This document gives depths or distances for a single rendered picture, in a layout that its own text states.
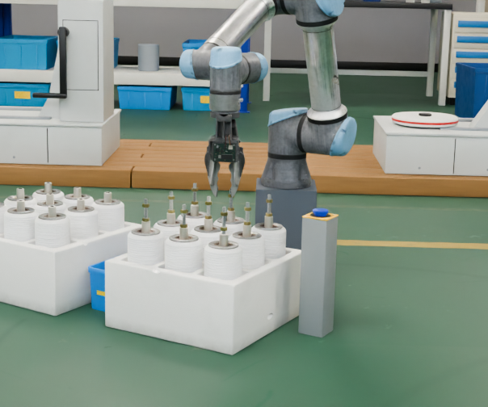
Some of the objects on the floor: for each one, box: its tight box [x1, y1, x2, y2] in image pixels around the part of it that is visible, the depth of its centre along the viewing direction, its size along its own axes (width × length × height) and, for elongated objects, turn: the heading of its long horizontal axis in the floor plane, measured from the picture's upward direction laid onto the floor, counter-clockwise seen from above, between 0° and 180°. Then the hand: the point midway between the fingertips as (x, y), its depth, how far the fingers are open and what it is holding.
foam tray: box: [105, 248, 301, 355], centre depth 272 cm, size 39×39×18 cm
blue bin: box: [88, 254, 122, 312], centre depth 289 cm, size 30×11×12 cm, turn 143°
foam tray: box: [0, 221, 141, 316], centre depth 298 cm, size 39×39×18 cm
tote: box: [455, 62, 488, 118], centre depth 691 cm, size 50×41×37 cm
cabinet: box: [437, 11, 488, 105], centre depth 791 cm, size 57×47×69 cm
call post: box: [298, 216, 338, 338], centre depth 263 cm, size 7×7×31 cm
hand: (224, 190), depth 250 cm, fingers open, 3 cm apart
